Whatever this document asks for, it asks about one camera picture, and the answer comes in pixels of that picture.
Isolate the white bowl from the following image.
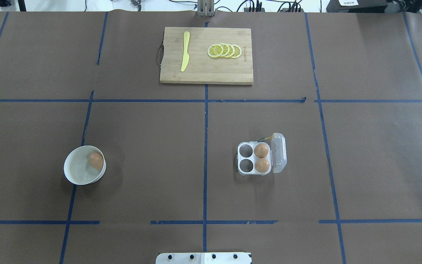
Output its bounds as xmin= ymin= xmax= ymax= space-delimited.
xmin=63 ymin=146 xmax=107 ymax=185

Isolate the brown egg in box rear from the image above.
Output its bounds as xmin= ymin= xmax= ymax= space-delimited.
xmin=253 ymin=143 xmax=270 ymax=158

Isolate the yellow plastic knife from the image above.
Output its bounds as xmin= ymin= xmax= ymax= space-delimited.
xmin=181 ymin=31 xmax=190 ymax=72

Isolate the brown egg in box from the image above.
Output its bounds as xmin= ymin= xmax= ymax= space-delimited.
xmin=255 ymin=158 xmax=271 ymax=175
xmin=253 ymin=143 xmax=270 ymax=158

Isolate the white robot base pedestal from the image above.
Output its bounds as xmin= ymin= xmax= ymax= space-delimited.
xmin=155 ymin=252 xmax=252 ymax=264

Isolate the wooden cutting board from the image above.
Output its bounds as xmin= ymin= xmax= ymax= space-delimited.
xmin=160 ymin=27 xmax=253 ymax=85

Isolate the aluminium frame post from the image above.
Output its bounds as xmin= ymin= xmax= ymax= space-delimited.
xmin=197 ymin=0 xmax=215 ymax=17

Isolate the clear plastic egg box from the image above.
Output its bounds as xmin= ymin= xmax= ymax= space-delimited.
xmin=236 ymin=133 xmax=288 ymax=176

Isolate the lemon slice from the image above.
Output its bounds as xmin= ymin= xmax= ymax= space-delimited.
xmin=230 ymin=45 xmax=242 ymax=59
xmin=224 ymin=44 xmax=235 ymax=58
xmin=207 ymin=44 xmax=224 ymax=58
xmin=219 ymin=43 xmax=227 ymax=58

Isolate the brown egg from bowl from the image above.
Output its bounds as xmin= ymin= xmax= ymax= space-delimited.
xmin=87 ymin=152 xmax=104 ymax=170

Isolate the brown egg in box front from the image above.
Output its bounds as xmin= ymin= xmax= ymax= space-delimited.
xmin=255 ymin=158 xmax=271 ymax=175

